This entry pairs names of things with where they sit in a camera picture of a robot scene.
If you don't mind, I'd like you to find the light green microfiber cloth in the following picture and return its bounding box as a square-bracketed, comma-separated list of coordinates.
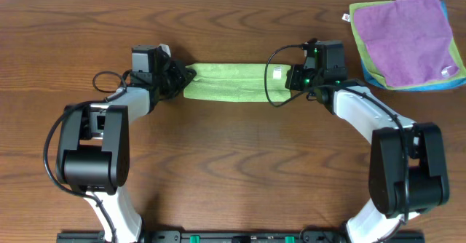
[183, 63, 291, 103]

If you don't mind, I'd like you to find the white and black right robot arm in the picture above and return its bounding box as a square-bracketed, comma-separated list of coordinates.
[285, 39, 450, 242]

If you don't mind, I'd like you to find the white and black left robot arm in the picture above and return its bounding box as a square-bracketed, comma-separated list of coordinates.
[43, 44, 197, 242]

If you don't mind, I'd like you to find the blue cloth at stack bottom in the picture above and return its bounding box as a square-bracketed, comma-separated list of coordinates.
[354, 1, 465, 92]

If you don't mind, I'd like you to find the purple microfiber cloth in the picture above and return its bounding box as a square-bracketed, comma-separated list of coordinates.
[353, 0, 465, 88]

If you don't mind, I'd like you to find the olive green cloth in stack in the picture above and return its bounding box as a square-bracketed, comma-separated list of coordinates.
[342, 3, 465, 91]

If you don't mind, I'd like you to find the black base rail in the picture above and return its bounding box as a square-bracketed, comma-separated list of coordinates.
[56, 230, 426, 243]

